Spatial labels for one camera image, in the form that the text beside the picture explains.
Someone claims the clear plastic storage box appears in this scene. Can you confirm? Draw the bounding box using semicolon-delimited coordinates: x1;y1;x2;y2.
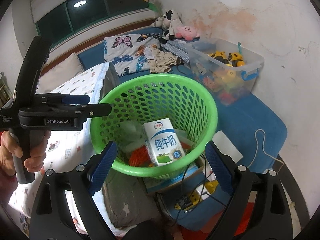
186;39;265;107

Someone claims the yellow toy car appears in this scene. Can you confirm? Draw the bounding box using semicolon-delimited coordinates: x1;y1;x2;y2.
174;180;220;212

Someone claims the pink plush toy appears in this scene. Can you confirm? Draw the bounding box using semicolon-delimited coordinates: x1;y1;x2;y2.
175;26;200;41

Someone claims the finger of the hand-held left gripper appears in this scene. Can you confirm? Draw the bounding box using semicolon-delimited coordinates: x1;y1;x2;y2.
46;93;90;107
81;103;112;120

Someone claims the butterfly print pillow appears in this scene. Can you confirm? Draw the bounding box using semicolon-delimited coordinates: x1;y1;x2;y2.
103;33;160;77

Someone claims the white printed blanket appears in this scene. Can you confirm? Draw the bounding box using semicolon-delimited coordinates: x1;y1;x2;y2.
7;62;120;240

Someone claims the beige cushion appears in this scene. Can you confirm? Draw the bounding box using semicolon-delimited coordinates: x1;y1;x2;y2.
37;52;84;93

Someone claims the yellow toy construction vehicle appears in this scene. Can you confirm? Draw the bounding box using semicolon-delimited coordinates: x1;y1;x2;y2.
209;51;229;64
229;52;247;67

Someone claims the blue white cardboard box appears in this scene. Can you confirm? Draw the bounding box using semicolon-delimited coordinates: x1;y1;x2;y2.
144;161;204;195

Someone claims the dark window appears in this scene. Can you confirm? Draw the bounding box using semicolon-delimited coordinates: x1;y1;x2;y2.
30;0;148;45

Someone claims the black white cow plush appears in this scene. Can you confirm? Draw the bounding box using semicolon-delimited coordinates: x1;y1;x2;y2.
160;10;182;40

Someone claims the person's left hand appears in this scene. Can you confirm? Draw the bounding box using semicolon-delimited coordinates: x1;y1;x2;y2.
0;129;52;176

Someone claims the white cable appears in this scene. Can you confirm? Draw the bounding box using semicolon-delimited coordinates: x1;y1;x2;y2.
249;129;284;170

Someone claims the grey plush toy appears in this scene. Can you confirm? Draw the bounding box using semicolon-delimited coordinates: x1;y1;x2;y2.
151;16;165;29

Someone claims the grey star pattern cushion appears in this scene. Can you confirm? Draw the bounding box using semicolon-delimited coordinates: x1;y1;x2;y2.
99;65;165;230

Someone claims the beige patterned garment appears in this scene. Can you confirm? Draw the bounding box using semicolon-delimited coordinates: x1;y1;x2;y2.
144;45;182;73

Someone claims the green plastic basket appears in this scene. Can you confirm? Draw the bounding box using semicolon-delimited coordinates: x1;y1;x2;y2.
90;74;218;179

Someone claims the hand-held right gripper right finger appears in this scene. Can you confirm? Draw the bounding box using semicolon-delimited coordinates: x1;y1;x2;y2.
205;142;292;240

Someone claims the orange foam net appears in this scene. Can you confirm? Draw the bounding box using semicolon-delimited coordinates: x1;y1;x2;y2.
129;146;153;167

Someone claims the red cloth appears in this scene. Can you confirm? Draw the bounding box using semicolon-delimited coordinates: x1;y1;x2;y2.
180;200;258;240

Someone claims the white bear toy figure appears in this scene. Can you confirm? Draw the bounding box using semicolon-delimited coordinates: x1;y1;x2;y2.
196;63;209;79

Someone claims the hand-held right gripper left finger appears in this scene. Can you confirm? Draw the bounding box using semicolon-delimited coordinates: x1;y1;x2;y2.
29;141;118;240

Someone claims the yellow round plastic toy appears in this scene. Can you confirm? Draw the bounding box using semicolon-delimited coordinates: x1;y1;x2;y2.
217;69;237;87

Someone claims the white flat box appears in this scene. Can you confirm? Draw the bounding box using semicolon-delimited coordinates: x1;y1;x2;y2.
212;130;244;160

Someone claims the white blue milk carton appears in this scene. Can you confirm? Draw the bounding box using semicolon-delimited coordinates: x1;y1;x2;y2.
143;118;186;167

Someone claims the black cable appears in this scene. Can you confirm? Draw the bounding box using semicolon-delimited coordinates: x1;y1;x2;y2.
172;155;234;228

